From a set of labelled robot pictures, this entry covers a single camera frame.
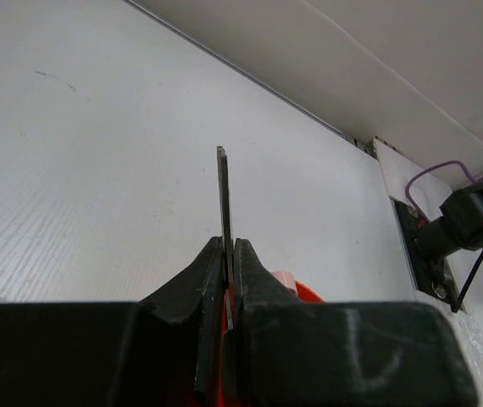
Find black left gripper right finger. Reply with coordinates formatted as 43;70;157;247
233;239;479;406

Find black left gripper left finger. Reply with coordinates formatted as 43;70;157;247
0;237;224;406

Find black handled scissors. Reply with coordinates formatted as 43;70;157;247
217;146;239;406

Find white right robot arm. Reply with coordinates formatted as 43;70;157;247
414;182;483;261

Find orange round desk organizer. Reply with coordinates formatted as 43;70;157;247
216;281;324;407

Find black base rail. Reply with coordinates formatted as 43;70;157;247
393;200;461;312

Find aluminium rail right side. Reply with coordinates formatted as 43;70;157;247
122;0;378;158

